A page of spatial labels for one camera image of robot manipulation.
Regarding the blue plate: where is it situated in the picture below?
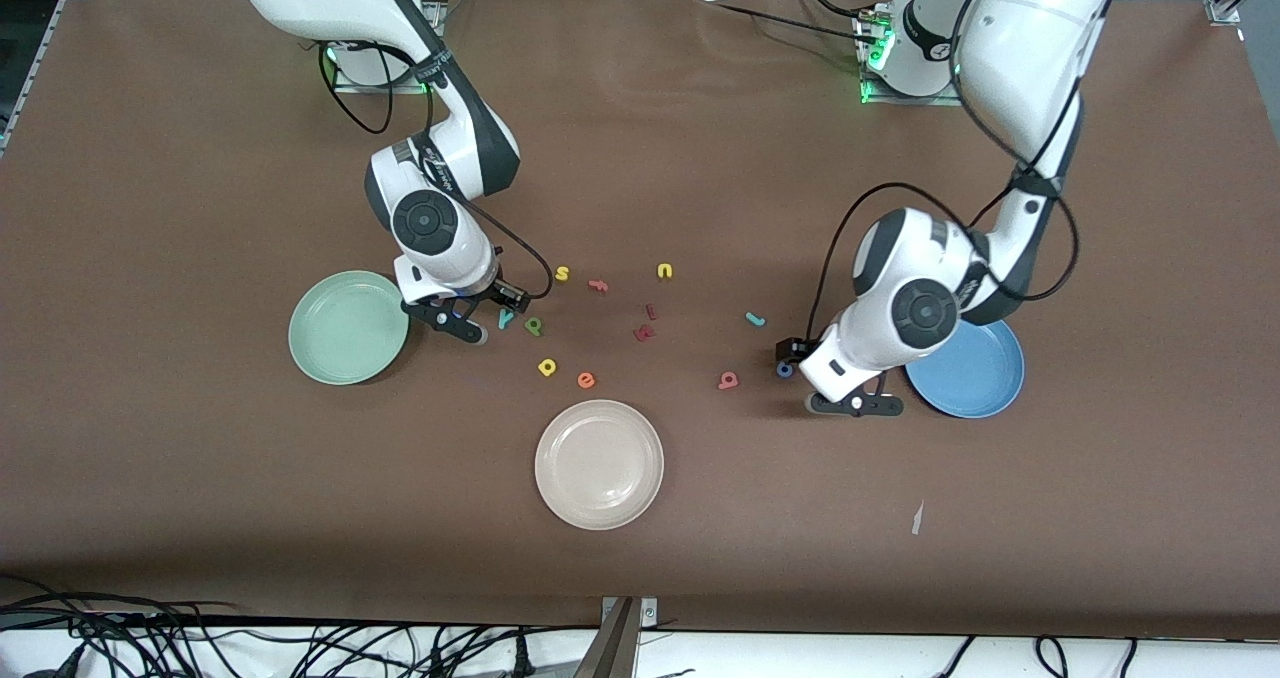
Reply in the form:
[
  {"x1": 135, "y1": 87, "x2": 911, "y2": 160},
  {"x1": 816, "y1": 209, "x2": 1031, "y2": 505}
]
[{"x1": 905, "y1": 320, "x2": 1026, "y2": 420}]

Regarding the metal table clamp bracket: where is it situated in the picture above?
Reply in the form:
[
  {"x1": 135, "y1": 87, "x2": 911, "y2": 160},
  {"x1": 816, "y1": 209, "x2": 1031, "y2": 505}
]
[{"x1": 600, "y1": 596, "x2": 659, "y2": 629}]

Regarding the beige plate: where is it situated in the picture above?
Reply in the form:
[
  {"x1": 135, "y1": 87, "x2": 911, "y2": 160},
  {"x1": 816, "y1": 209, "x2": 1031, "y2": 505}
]
[{"x1": 534, "y1": 399, "x2": 665, "y2": 531}]

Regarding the grey camera mount pole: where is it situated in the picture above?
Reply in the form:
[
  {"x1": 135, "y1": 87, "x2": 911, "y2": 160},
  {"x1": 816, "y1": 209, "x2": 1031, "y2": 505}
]
[{"x1": 574, "y1": 598, "x2": 641, "y2": 678}]

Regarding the black base supply cable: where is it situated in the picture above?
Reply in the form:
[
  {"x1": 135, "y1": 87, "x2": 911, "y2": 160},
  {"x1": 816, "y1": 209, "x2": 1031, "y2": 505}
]
[{"x1": 690, "y1": 0, "x2": 881, "y2": 47}]

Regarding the black floor cable bundle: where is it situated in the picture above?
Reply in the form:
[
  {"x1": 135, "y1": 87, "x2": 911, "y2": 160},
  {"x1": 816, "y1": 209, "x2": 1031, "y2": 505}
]
[{"x1": 0, "y1": 576, "x2": 601, "y2": 678}]

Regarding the brown table cover sheet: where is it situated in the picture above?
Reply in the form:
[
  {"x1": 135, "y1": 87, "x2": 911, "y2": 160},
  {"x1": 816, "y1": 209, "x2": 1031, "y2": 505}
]
[{"x1": 0, "y1": 0, "x2": 1280, "y2": 641}]

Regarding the green plate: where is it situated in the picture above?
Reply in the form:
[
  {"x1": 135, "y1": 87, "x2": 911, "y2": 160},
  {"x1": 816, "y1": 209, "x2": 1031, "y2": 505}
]
[{"x1": 288, "y1": 270, "x2": 411, "y2": 387}]

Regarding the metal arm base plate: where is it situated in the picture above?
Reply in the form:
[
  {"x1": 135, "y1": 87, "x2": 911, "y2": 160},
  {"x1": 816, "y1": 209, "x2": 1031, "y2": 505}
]
[
  {"x1": 858, "y1": 8, "x2": 963, "y2": 107},
  {"x1": 332, "y1": 43, "x2": 442, "y2": 94}
]

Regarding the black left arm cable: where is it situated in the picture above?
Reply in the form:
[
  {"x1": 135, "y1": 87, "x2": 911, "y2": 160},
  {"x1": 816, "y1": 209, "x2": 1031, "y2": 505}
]
[{"x1": 808, "y1": 0, "x2": 1083, "y2": 344}]

